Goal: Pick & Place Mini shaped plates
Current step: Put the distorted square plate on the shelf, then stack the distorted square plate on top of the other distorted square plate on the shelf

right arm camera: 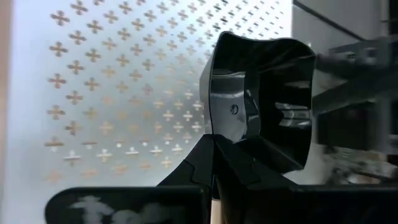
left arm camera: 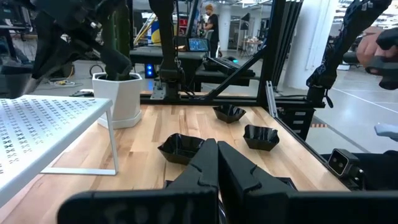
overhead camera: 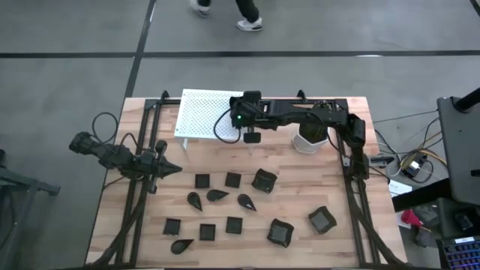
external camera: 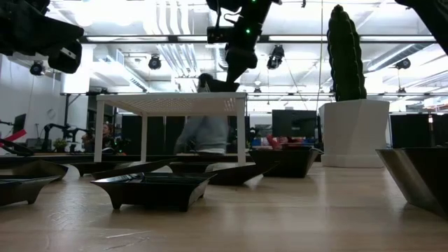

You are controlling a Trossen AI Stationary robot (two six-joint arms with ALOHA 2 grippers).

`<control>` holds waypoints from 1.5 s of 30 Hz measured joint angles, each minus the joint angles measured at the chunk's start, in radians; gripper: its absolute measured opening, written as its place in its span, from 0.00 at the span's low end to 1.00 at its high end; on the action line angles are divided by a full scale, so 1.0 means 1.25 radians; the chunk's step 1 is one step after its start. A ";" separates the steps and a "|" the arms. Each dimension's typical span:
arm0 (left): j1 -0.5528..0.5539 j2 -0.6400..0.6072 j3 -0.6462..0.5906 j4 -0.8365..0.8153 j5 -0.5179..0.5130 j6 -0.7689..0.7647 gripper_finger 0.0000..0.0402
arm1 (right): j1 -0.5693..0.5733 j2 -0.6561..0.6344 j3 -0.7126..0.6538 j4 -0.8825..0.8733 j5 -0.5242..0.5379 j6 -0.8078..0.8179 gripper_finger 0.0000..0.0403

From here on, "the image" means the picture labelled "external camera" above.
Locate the black curved strut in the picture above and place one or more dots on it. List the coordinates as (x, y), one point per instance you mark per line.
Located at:
(17, 150)

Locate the large black square plate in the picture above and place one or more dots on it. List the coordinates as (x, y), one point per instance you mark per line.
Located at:
(224, 87)
(420, 175)
(285, 162)

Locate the black teardrop plate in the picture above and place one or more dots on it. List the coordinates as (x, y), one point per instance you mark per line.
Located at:
(42, 169)
(238, 176)
(133, 169)

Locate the black partition panel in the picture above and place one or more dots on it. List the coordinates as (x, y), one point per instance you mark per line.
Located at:
(133, 134)
(409, 133)

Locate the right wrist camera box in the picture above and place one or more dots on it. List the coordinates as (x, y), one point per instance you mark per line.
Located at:
(218, 35)

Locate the white perforated metal shelf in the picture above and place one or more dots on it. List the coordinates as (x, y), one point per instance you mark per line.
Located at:
(168, 99)

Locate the black aluminium table frame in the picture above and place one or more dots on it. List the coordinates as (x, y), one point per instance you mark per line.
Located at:
(52, 158)

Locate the black computer monitor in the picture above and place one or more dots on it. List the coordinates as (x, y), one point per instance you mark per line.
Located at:
(294, 122)

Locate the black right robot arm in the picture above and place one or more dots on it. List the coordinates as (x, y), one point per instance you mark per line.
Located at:
(434, 17)

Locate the white faceted plant pot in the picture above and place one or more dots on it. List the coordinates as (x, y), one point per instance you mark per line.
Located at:
(353, 133)

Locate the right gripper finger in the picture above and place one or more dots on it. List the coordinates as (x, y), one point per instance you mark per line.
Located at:
(236, 74)

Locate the green cactus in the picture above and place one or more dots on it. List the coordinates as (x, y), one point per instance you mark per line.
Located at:
(344, 52)

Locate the small green potted plant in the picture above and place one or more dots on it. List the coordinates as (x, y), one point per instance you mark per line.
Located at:
(60, 143)

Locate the person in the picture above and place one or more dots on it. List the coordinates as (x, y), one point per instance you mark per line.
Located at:
(204, 134)
(106, 131)

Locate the black linear ceiling light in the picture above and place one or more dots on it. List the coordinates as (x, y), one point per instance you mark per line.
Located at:
(82, 39)

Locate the black ceiling spotlight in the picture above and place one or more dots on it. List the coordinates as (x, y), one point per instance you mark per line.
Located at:
(276, 56)
(403, 63)
(154, 62)
(37, 68)

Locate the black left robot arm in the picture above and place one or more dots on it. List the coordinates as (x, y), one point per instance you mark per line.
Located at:
(8, 10)

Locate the black background robot arm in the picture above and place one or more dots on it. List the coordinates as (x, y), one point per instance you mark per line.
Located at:
(46, 138)

